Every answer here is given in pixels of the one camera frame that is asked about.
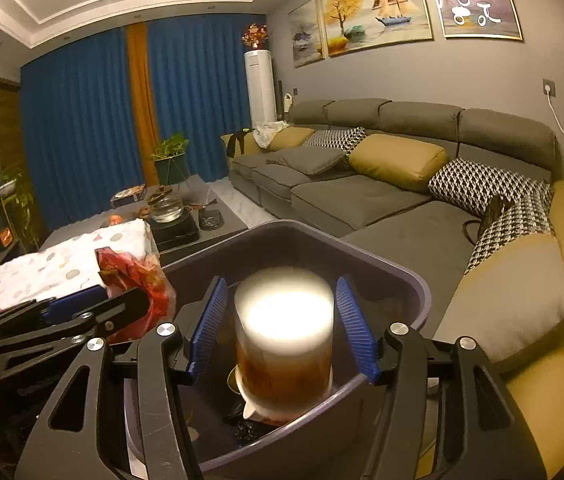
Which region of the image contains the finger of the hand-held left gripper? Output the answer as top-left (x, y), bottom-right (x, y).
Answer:
top-left (0, 287), bottom-right (150, 386)
top-left (0, 286), bottom-right (108, 333)

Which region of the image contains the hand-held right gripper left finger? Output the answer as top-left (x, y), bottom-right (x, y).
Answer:
top-left (14, 276), bottom-right (228, 480)

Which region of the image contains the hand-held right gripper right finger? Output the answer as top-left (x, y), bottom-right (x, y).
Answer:
top-left (336, 276), bottom-right (547, 480)

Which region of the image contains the red printed plastic bag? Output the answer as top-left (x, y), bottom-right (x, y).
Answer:
top-left (94, 246), bottom-right (177, 346)

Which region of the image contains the plastic cup of brown tea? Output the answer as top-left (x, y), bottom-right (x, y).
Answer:
top-left (232, 267), bottom-right (337, 427)

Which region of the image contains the dark grey plastic bin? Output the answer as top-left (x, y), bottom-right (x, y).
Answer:
top-left (124, 220), bottom-right (432, 480)

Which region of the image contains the patterned white tablecloth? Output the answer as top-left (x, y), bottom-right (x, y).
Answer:
top-left (0, 217), bottom-right (157, 323)

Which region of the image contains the grey coffee table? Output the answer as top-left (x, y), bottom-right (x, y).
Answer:
top-left (39, 172), bottom-right (250, 271)

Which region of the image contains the black ashtray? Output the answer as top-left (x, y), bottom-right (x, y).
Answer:
top-left (198, 208), bottom-right (223, 231)

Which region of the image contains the black crumpled wrapper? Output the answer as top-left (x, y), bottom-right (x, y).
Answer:
top-left (234, 417), bottom-right (283, 446)

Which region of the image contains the glass kettle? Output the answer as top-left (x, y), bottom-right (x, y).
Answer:
top-left (148, 195), bottom-right (185, 224)

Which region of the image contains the colourful printed box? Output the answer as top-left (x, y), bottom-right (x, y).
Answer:
top-left (110, 186), bottom-right (147, 207)

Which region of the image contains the trailing plant on stand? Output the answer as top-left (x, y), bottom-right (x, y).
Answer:
top-left (0, 167), bottom-right (38, 251)

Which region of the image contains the grey sectional sofa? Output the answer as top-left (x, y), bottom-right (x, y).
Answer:
top-left (222, 99), bottom-right (564, 480)

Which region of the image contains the grey square cushion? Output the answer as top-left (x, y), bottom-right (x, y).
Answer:
top-left (434, 235), bottom-right (564, 363)
top-left (276, 147), bottom-right (350, 176)

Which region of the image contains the plant in green pot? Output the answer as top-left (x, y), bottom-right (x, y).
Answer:
top-left (149, 132), bottom-right (190, 186)

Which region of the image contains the large yellow leather cushion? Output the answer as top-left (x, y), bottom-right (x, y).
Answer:
top-left (349, 134), bottom-right (450, 193)

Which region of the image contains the blue pleated curtain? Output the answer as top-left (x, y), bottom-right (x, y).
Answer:
top-left (20, 27), bottom-right (145, 233)
top-left (147, 14), bottom-right (253, 181)

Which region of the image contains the black handbag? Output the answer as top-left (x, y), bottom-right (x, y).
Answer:
top-left (464, 195), bottom-right (512, 241)

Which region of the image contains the black cloth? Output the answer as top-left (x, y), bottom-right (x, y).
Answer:
top-left (225, 131), bottom-right (247, 158)

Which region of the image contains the brown wooden door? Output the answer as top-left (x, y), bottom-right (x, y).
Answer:
top-left (0, 75), bottom-right (24, 181)

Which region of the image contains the black white zigzag cushion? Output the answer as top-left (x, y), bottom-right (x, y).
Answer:
top-left (304, 127), bottom-right (367, 156)

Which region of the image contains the small yellow leather cushion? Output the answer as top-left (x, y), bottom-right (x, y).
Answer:
top-left (268, 127), bottom-right (315, 152)

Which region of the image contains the white crumpled cloth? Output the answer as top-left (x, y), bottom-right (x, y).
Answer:
top-left (253, 121), bottom-right (285, 150)

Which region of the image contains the orange curtain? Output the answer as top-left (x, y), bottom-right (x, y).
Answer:
top-left (126, 22), bottom-right (160, 188)

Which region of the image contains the white standing air conditioner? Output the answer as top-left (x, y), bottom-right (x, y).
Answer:
top-left (243, 50), bottom-right (277, 128)

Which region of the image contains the red and gold flower arrangement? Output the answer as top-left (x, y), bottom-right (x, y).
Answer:
top-left (240, 23), bottom-right (270, 52)

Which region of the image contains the small framed landscape painting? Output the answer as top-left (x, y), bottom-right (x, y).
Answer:
top-left (288, 0), bottom-right (327, 68)

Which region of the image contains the framed sailboat and tree painting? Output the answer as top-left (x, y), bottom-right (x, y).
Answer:
top-left (319, 0), bottom-right (434, 58)

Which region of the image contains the framed purple mountain painting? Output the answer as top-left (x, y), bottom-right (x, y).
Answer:
top-left (424, 0), bottom-right (523, 42)

